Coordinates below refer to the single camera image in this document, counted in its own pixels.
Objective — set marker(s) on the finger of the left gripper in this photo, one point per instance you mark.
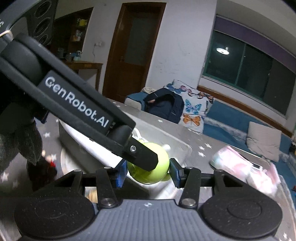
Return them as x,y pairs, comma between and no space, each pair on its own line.
132,150

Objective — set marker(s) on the large tissue pack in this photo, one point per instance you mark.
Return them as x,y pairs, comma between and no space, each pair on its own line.
227,159

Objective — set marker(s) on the grey cushion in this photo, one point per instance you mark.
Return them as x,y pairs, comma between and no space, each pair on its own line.
264,141

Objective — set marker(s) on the wall power socket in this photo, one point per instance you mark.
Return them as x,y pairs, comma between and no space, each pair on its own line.
98,44

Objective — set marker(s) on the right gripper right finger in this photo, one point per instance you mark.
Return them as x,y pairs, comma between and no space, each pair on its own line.
189,179

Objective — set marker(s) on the dark window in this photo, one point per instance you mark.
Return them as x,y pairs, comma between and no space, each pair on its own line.
247,61

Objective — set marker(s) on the white cardboard box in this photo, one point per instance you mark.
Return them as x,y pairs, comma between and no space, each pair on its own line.
89,156

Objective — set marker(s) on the grey knitted gloved hand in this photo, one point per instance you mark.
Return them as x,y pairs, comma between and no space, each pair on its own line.
19,134

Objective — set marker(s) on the black haired red doll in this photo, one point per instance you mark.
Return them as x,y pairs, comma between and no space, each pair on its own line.
41,174

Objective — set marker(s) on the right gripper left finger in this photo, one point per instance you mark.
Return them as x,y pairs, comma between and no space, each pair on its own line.
108,179

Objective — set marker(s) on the dark blue backpack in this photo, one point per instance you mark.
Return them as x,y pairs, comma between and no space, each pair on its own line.
164,104

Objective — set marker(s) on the wooden side table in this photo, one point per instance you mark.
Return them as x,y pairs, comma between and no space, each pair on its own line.
88,71

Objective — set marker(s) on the butterfly print pillow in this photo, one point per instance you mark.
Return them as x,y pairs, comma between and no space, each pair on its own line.
192,106

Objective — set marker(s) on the small tissue pack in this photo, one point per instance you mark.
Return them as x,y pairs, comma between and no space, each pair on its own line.
264,180

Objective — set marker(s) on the brown wooden door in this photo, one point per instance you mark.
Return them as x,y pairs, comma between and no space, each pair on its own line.
131,48

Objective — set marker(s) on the green frog toy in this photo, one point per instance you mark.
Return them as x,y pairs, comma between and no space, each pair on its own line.
157,174

